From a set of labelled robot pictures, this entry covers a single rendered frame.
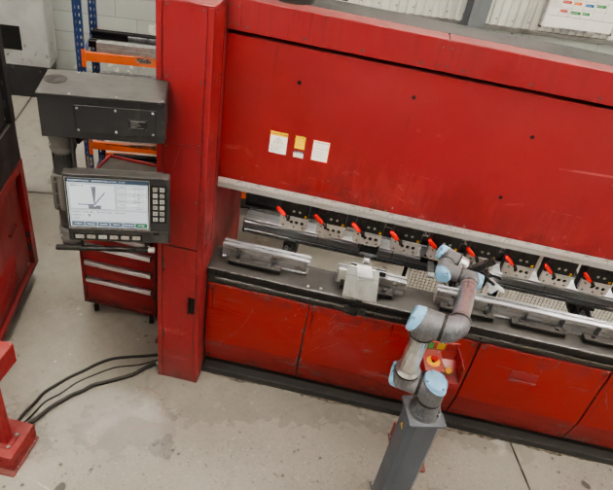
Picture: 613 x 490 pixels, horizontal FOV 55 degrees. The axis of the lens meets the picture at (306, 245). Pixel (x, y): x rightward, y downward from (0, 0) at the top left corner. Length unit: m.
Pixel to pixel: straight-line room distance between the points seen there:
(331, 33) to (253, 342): 1.87
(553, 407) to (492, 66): 2.07
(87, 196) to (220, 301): 1.09
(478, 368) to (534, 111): 1.52
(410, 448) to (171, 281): 1.52
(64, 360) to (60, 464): 0.74
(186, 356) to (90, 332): 0.79
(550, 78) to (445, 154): 0.55
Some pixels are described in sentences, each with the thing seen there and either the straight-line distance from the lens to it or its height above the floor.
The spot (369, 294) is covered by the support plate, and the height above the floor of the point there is 1.00.
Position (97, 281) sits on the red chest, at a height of 0.34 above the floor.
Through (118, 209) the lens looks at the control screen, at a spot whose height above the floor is 1.42.
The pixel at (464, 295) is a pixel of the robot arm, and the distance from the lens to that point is 2.65.
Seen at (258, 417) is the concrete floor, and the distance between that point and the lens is 3.72.
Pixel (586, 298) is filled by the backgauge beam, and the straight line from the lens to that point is 3.81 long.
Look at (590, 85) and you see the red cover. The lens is 2.81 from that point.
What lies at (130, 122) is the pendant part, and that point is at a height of 1.85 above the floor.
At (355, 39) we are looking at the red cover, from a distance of 2.66.
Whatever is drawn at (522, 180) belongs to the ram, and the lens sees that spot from 2.97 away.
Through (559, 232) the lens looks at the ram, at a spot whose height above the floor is 1.50.
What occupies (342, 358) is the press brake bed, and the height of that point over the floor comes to 0.41.
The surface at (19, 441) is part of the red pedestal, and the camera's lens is 3.58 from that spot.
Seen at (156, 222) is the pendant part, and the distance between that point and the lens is 2.79.
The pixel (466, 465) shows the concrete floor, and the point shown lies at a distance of 3.87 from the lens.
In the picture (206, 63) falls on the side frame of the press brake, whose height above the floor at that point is 2.06.
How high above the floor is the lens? 2.98
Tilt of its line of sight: 36 degrees down
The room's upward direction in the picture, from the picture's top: 10 degrees clockwise
